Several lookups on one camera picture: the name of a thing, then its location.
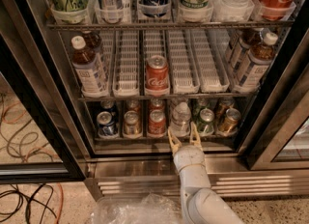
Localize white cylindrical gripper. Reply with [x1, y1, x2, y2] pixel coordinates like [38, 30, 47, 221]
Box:
[167, 122, 211, 198]

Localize clear water bottle front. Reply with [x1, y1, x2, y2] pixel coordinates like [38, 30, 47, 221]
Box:
[170, 102, 191, 137]

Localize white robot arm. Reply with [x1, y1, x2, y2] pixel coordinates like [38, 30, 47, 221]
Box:
[168, 122, 244, 224]

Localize clear water bottle rear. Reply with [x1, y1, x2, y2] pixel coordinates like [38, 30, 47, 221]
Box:
[170, 98, 189, 109]

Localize white empty shelf tray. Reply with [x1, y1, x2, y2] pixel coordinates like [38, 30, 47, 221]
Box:
[113, 31, 140, 97]
[190, 30, 230, 93]
[166, 30, 200, 94]

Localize red Coca-Cola can middle shelf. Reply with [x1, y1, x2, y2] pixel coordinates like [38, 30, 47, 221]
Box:
[146, 55, 168, 91]

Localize right glass fridge door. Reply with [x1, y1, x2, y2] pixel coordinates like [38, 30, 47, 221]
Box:
[243, 0, 309, 170]

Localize glass fridge door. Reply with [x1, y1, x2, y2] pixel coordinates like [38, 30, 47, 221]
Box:
[243, 0, 309, 170]
[1, 0, 89, 183]

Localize brown tea bottle right rear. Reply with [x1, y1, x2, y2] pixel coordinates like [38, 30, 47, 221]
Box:
[225, 28, 263, 71]

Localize brown tea bottle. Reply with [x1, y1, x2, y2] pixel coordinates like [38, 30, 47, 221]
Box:
[71, 36, 107, 98]
[236, 32, 278, 88]
[225, 28, 263, 71]
[82, 31, 106, 69]

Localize brown tea bottle left front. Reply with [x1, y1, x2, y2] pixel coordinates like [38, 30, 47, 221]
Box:
[71, 36, 107, 98]

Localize brown tea bottle right front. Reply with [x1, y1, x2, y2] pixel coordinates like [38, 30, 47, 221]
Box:
[236, 32, 278, 88]

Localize brown tea bottle left rear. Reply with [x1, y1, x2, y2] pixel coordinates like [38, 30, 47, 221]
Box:
[82, 31, 106, 69]

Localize left glass fridge door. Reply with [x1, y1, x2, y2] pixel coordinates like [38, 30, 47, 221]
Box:
[1, 0, 89, 183]

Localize green soda can front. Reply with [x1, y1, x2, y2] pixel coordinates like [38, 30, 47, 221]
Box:
[194, 108, 214, 136]

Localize green soda can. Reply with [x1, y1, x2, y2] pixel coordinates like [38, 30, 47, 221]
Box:
[193, 98, 210, 115]
[194, 108, 214, 136]

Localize red Coca-Cola can bottom front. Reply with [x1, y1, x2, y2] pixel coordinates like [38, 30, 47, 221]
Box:
[148, 110, 166, 136]

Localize red coca-cola can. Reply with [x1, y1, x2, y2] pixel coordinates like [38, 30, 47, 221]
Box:
[148, 110, 166, 136]
[149, 98, 165, 111]

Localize green soda can rear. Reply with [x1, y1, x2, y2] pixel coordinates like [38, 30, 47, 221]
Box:
[193, 98, 210, 115]

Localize gold soda can front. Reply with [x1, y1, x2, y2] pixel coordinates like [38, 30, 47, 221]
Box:
[218, 108, 241, 133]

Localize gold soda can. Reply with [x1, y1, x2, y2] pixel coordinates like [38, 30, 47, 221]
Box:
[218, 108, 241, 133]
[214, 98, 235, 116]

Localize red Coca-Cola can bottom rear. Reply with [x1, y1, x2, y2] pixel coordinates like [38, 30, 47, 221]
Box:
[149, 98, 165, 111]

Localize gold soda can rear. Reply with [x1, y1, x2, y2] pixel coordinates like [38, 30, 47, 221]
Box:
[214, 98, 235, 116]

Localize brown soda can front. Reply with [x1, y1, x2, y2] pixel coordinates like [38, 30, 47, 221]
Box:
[124, 111, 141, 135]

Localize brown soda can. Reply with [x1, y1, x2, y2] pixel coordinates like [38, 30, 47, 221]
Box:
[126, 99, 141, 112]
[124, 111, 141, 135]

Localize brown soda can rear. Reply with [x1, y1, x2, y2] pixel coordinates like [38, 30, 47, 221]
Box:
[126, 99, 141, 112]

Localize clear plastic bin with bag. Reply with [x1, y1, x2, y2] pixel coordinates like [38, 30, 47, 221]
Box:
[92, 193, 183, 224]

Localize blue Pepsi can front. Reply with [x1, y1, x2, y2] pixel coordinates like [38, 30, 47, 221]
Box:
[97, 111, 118, 137]

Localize blue pepsi can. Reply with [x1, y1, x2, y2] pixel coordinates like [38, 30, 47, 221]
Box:
[97, 111, 118, 137]
[100, 100, 118, 116]

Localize blue Pepsi can rear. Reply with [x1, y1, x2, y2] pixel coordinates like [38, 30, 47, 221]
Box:
[100, 100, 118, 116]

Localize middle wire shelf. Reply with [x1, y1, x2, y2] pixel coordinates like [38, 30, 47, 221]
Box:
[78, 93, 253, 102]

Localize wire shelf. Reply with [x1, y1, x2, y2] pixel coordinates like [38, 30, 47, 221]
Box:
[47, 20, 295, 31]
[78, 93, 253, 102]

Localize orange cable on floor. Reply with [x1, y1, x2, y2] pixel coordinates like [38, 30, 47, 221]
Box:
[53, 182, 65, 224]

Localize black cable on floor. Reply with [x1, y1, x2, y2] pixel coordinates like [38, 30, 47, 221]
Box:
[0, 182, 58, 224]

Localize top wire shelf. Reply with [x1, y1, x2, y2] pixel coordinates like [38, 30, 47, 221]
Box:
[47, 20, 295, 31]

